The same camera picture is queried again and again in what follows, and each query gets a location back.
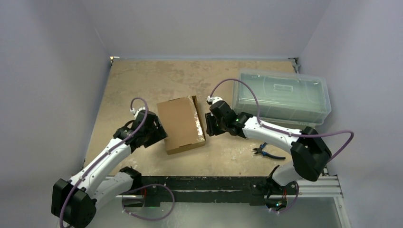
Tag blue handled pliers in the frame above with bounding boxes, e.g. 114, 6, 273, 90
252, 142, 286, 160

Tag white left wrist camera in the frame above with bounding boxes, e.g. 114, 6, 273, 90
130, 106, 146, 119

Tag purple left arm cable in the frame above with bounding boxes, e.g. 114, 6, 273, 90
59, 97, 176, 228

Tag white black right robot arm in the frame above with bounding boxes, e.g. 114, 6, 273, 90
205, 97, 332, 193

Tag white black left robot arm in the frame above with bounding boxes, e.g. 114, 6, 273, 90
51, 107, 167, 228

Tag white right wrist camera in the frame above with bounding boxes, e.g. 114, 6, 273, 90
206, 96, 223, 105

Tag brown cardboard express box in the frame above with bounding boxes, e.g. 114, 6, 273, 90
157, 95, 206, 155

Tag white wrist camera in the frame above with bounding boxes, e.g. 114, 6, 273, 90
130, 106, 146, 119
206, 96, 223, 105

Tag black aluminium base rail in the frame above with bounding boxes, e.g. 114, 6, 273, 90
64, 175, 344, 209

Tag clear plastic storage bin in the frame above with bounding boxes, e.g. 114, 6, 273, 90
232, 69, 331, 127

